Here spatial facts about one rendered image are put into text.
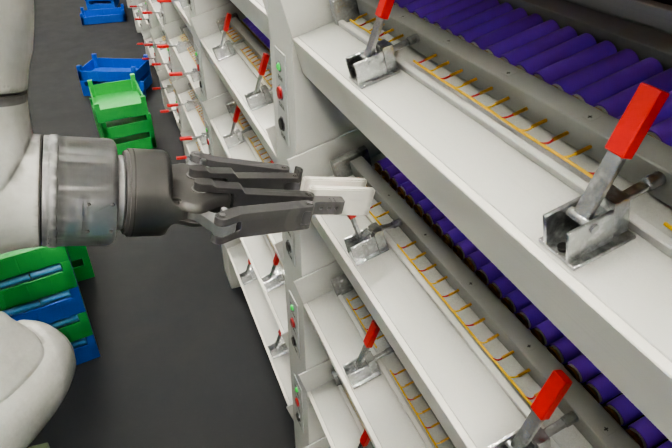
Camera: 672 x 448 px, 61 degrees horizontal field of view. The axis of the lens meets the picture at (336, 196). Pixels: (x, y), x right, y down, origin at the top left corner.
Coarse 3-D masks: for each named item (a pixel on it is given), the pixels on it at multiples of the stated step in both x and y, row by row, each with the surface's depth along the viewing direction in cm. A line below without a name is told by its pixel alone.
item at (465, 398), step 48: (336, 144) 73; (336, 240) 65; (384, 288) 57; (432, 288) 56; (432, 336) 51; (480, 336) 50; (432, 384) 48; (480, 384) 47; (528, 384) 46; (480, 432) 44; (576, 432) 42
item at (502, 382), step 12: (372, 216) 65; (396, 252) 60; (408, 264) 58; (420, 276) 57; (432, 300) 54; (444, 312) 52; (456, 324) 51; (468, 336) 50; (480, 348) 49; (480, 360) 48; (492, 372) 47; (504, 384) 45; (516, 396) 44; (528, 408) 44; (552, 444) 41
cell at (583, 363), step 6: (582, 354) 45; (576, 360) 44; (582, 360) 44; (588, 360) 44; (576, 366) 44; (582, 366) 44; (588, 366) 44; (594, 366) 44; (576, 372) 44; (582, 372) 43; (588, 372) 44; (594, 372) 44; (600, 372) 44; (582, 378) 44; (588, 378) 44
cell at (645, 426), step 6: (642, 420) 40; (648, 420) 39; (630, 426) 40; (636, 426) 39; (642, 426) 39; (648, 426) 39; (654, 426) 39; (636, 432) 39; (642, 432) 39; (648, 432) 39; (654, 432) 39; (660, 432) 39; (642, 438) 39; (648, 438) 39; (654, 438) 39; (660, 438) 39; (666, 438) 39; (648, 444) 39; (654, 444) 39
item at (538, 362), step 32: (352, 160) 72; (384, 192) 65; (416, 224) 60; (416, 256) 58; (448, 256) 55; (480, 288) 51; (480, 320) 50; (512, 320) 48; (512, 352) 47; (544, 352) 45; (576, 384) 42; (608, 416) 40
